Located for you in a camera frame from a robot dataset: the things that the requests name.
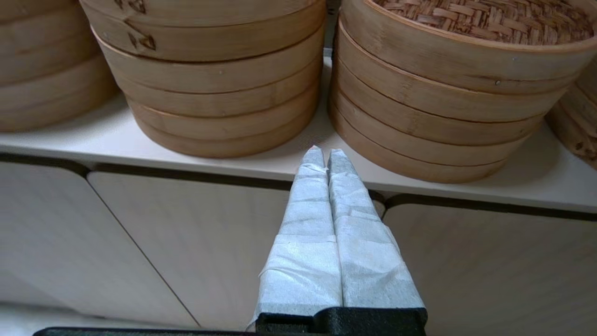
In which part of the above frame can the wide bamboo steamer stack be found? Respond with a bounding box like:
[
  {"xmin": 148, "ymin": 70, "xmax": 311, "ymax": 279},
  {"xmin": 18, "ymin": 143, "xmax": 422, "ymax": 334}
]
[{"xmin": 543, "ymin": 58, "xmax": 597, "ymax": 171}]

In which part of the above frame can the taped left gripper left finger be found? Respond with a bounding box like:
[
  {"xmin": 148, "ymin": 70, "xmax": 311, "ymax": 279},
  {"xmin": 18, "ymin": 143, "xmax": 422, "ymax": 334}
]
[{"xmin": 246, "ymin": 146, "xmax": 343, "ymax": 330}]

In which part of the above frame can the small woven bamboo steamer lid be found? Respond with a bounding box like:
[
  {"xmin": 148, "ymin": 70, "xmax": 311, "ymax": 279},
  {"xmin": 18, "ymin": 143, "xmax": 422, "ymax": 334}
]
[{"xmin": 340, "ymin": 0, "xmax": 597, "ymax": 95}]

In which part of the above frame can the medium bamboo steamer stack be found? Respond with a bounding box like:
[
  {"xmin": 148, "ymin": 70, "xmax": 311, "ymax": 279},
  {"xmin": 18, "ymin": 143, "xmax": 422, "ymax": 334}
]
[{"xmin": 78, "ymin": 0, "xmax": 327, "ymax": 159}]

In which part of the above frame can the tall bamboo steamer stack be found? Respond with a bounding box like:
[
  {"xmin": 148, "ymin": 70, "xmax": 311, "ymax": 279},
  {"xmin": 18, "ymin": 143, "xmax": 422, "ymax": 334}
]
[{"xmin": 0, "ymin": 0, "xmax": 119, "ymax": 133}]

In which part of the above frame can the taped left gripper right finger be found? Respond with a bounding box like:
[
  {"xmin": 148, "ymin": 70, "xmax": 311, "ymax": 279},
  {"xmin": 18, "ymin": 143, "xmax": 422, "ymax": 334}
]
[{"xmin": 326, "ymin": 148, "xmax": 426, "ymax": 309}]

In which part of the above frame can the short bamboo steamer stack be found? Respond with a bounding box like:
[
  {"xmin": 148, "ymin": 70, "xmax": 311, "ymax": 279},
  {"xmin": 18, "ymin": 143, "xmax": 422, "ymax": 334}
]
[{"xmin": 328, "ymin": 21, "xmax": 583, "ymax": 184}]

